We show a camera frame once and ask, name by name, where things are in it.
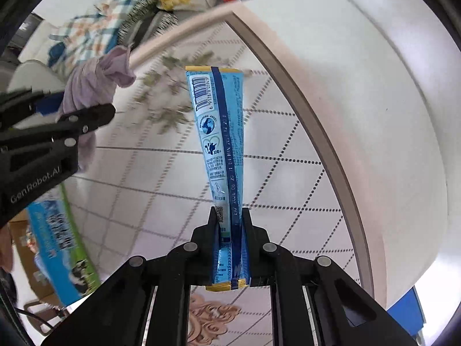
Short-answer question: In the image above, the black white patterned pillow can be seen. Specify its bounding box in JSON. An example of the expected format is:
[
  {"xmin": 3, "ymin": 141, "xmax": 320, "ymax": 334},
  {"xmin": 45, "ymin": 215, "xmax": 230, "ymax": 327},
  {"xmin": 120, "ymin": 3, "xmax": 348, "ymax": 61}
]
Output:
[{"xmin": 116, "ymin": 0, "xmax": 179, "ymax": 50}]

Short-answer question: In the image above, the plaid blanket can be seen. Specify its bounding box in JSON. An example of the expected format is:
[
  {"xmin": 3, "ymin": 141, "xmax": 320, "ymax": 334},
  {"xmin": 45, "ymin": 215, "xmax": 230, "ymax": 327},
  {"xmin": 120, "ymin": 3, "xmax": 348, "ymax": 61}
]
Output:
[{"xmin": 48, "ymin": 0, "xmax": 141, "ymax": 78}]

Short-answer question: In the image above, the purple cloth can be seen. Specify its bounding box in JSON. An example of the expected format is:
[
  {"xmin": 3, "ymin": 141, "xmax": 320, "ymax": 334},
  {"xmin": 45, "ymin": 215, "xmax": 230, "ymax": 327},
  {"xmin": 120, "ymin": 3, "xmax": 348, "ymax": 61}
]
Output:
[{"xmin": 55, "ymin": 45, "xmax": 137, "ymax": 174}]

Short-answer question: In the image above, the blue green milk carton box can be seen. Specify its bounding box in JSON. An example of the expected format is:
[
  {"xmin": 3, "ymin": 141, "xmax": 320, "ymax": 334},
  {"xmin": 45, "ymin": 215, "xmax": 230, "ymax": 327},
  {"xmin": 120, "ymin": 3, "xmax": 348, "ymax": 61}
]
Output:
[{"xmin": 27, "ymin": 184, "xmax": 101, "ymax": 306}]

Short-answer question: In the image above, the beige sofa armchair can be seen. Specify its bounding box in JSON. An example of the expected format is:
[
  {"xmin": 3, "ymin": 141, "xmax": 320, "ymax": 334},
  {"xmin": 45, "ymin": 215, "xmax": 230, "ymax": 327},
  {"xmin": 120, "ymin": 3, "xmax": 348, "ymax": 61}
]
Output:
[{"xmin": 6, "ymin": 20, "xmax": 66, "ymax": 92}]

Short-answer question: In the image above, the long blue snack packet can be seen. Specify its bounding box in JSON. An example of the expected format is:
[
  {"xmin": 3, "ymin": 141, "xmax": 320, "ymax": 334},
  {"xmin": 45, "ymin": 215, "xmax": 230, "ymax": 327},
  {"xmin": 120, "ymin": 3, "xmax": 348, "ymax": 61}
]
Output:
[{"xmin": 185, "ymin": 66, "xmax": 249, "ymax": 291}]

